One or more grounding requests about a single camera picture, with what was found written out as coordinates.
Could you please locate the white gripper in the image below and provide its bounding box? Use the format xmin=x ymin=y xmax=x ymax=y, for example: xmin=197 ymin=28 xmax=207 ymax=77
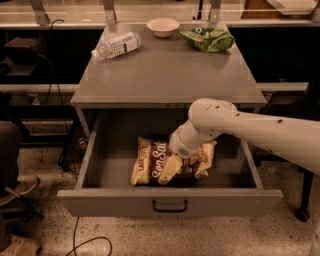
xmin=158 ymin=119 xmax=222 ymax=185

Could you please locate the brown chip bag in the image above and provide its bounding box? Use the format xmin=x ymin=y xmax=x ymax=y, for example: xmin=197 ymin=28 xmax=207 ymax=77
xmin=131 ymin=137 xmax=217 ymax=187

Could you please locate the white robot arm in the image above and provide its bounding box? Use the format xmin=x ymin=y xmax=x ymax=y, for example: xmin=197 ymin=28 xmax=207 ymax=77
xmin=169 ymin=99 xmax=320 ymax=256

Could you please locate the grey open drawer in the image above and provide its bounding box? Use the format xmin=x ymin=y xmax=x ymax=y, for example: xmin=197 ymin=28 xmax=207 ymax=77
xmin=58 ymin=109 xmax=282 ymax=217

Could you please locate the grey metal cabinet counter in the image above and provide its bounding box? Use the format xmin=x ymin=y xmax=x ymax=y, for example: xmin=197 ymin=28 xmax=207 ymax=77
xmin=71 ymin=23 xmax=266 ymax=134

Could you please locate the green chip bag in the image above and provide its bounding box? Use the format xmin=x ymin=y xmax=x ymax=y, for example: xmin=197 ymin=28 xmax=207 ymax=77
xmin=179 ymin=27 xmax=235 ymax=53

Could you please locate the clear plastic water bottle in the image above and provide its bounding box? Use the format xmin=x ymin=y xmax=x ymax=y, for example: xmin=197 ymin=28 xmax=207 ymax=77
xmin=91 ymin=32 xmax=141 ymax=60

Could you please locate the white ceramic bowl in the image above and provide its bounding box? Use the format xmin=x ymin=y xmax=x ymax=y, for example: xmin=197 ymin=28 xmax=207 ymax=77
xmin=146 ymin=18 xmax=180 ymax=38

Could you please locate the black chair leg with caster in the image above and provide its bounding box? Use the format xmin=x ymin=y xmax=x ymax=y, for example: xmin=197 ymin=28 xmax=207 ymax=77
xmin=295 ymin=167 xmax=313 ymax=222

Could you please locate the tan shoe upper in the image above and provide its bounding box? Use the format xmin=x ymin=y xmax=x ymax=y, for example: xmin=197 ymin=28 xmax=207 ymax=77
xmin=0 ymin=175 xmax=39 ymax=206

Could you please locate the tan shoe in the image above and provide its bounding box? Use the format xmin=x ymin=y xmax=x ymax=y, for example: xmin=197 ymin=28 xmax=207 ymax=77
xmin=0 ymin=235 xmax=41 ymax=256
xmin=0 ymin=175 xmax=39 ymax=206

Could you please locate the brown trouser leg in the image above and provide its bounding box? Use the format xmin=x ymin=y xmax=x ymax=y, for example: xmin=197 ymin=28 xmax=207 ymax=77
xmin=0 ymin=121 xmax=22 ymax=188

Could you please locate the tan shoe lower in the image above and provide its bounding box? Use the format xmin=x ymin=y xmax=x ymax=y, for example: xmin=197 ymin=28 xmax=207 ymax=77
xmin=0 ymin=235 xmax=41 ymax=256

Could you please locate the dark box on shelf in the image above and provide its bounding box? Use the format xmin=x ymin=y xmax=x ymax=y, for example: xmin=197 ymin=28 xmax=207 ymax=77
xmin=4 ymin=37 xmax=41 ymax=64

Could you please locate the black drawer handle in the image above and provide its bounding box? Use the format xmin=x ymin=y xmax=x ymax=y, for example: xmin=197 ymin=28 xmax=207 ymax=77
xmin=152 ymin=200 xmax=188 ymax=214

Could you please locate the black floor cable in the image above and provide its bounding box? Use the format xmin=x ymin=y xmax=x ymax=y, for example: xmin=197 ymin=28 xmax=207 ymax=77
xmin=65 ymin=217 xmax=114 ymax=256

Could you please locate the black hanging cable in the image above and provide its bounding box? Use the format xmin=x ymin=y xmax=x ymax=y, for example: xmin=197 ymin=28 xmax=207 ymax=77
xmin=37 ymin=19 xmax=70 ymax=134

